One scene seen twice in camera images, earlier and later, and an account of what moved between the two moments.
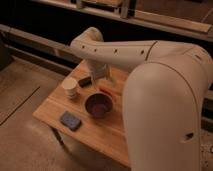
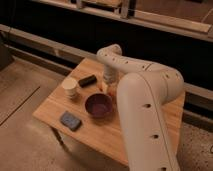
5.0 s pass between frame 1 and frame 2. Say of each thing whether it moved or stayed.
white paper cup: stayed
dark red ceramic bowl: stayed
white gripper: moved
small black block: stayed
